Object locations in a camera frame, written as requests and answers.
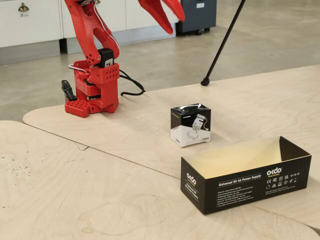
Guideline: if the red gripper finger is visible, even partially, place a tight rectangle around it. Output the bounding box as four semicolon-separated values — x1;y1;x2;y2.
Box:
138;0;174;35
166;0;186;22

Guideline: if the small black white box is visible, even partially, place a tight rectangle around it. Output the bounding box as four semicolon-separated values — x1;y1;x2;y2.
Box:
170;102;213;148

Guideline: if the open black yellow box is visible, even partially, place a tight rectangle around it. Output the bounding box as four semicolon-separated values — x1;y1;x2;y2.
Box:
180;135;313;216

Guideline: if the white cabinet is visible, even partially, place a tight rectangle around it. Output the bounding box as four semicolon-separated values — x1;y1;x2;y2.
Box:
61;0;181;55
0;0;63;48

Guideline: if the dark blue rolling cabinet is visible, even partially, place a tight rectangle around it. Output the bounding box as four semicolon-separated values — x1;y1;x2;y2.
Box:
176;0;218;36

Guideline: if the black tripod leg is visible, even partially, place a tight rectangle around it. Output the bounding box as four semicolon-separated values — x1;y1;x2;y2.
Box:
200;0;247;87

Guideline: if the black table clamp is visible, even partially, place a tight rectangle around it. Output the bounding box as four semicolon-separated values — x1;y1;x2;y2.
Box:
61;79;77;102

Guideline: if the white servo cable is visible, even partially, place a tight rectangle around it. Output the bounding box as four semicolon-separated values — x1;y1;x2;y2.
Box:
68;63;89;75
93;0;120;51

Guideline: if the black power cable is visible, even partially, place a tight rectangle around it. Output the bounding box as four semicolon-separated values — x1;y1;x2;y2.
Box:
118;69;146;97

